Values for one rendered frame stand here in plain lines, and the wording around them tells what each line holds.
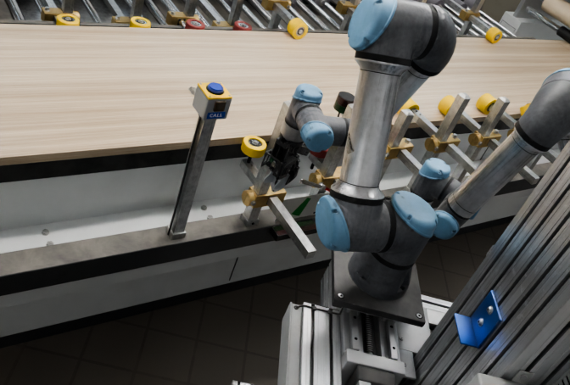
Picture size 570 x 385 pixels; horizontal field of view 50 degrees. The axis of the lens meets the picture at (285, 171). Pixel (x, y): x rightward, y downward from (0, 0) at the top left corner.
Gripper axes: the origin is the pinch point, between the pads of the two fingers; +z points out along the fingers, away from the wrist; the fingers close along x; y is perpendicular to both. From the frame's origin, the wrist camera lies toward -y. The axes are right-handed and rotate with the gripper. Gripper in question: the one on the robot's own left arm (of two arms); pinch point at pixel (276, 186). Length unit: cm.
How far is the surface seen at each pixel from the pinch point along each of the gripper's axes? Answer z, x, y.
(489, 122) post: -11, 29, -95
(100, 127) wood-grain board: 2, -49, 25
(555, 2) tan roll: -16, -5, -304
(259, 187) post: 5.8, -6.1, -1.9
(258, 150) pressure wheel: 1.5, -16.0, -11.0
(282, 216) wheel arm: 10.1, 4.3, -2.5
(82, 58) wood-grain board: 2, -83, 5
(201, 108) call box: -25.6, -16.2, 23.9
